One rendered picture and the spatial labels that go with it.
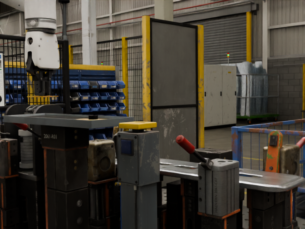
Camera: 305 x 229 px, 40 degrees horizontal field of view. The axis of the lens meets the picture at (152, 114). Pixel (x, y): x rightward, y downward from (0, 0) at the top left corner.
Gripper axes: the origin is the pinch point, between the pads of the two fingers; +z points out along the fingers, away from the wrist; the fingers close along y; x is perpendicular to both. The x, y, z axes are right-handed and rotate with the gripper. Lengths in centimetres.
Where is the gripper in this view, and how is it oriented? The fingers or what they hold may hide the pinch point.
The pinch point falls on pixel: (42, 87)
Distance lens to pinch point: 121.1
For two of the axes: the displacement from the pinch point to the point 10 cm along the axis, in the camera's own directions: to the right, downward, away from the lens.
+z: 0.1, 10.0, 0.6
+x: -9.2, -0.1, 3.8
